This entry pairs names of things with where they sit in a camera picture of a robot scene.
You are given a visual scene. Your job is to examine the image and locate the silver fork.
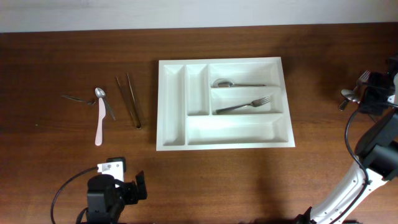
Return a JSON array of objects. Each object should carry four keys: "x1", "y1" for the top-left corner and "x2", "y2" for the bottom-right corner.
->
[
  {"x1": 215, "y1": 97, "x2": 271, "y2": 114},
  {"x1": 353, "y1": 70, "x2": 371, "y2": 96}
]

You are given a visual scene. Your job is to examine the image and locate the silver tablespoon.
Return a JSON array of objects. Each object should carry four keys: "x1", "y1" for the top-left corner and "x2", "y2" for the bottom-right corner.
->
[
  {"x1": 212, "y1": 78, "x2": 266, "y2": 88},
  {"x1": 338, "y1": 89, "x2": 361, "y2": 111}
]

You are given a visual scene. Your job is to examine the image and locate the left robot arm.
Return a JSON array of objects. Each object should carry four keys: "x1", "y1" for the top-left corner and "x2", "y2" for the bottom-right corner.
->
[{"x1": 76, "y1": 171, "x2": 147, "y2": 224}]

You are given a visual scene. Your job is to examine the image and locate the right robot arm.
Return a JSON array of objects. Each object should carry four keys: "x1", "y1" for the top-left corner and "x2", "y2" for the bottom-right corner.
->
[{"x1": 293, "y1": 56, "x2": 397, "y2": 224}]

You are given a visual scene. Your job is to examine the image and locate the long metal tweezers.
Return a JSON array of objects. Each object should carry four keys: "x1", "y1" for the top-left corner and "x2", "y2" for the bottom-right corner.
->
[{"x1": 115, "y1": 73, "x2": 142, "y2": 129}]

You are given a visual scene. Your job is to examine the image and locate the pink plastic knife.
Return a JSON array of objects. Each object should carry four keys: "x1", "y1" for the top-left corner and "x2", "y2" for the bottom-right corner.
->
[{"x1": 95, "y1": 98, "x2": 106, "y2": 146}]

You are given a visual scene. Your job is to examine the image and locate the small dark teaspoon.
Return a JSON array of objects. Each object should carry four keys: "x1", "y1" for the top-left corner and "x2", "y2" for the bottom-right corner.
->
[{"x1": 61, "y1": 95, "x2": 96, "y2": 105}]

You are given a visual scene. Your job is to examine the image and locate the silver teaspoon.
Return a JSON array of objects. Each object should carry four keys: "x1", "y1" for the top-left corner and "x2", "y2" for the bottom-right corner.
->
[{"x1": 95, "y1": 87, "x2": 116, "y2": 121}]

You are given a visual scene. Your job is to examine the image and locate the white plastic cutlery tray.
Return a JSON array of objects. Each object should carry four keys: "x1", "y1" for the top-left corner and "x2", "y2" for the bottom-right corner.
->
[{"x1": 156, "y1": 57, "x2": 295, "y2": 151}]

